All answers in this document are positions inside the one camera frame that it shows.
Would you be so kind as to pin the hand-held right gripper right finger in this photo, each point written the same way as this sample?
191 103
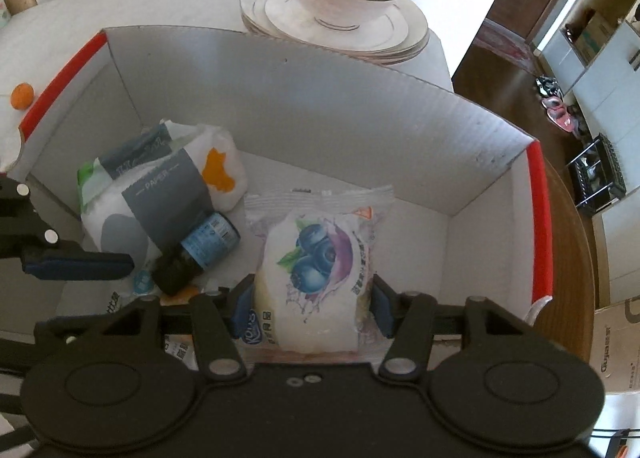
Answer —
381 313

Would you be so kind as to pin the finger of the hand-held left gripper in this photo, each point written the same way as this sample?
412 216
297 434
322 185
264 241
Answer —
75 264

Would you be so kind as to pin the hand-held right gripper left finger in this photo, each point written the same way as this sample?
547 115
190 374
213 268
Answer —
243 310

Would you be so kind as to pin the white packet with orange print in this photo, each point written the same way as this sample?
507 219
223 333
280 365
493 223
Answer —
142 283

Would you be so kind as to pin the dark bottle with blue label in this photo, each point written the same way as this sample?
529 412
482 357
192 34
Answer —
200 243

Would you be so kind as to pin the blueberry bread packet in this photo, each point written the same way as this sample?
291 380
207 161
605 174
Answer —
315 263

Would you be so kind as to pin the white tissue pack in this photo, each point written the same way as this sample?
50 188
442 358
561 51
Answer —
150 188

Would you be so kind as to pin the red cardboard box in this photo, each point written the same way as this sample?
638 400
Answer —
325 113

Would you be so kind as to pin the orange tangerine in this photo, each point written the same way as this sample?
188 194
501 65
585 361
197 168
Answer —
22 96

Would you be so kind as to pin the large cardboard box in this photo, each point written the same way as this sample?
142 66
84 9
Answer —
617 343

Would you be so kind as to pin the pink shoes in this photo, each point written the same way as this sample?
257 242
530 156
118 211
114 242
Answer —
557 113

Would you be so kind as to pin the dark shoes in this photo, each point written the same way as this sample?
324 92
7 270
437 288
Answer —
548 87

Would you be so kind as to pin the small white gold-rimmed plate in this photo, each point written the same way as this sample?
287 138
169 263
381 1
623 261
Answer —
285 13

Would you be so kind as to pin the stacked white bowl and plates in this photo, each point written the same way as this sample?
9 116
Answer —
255 3

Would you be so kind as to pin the small cardboard box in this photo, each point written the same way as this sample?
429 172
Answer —
597 36

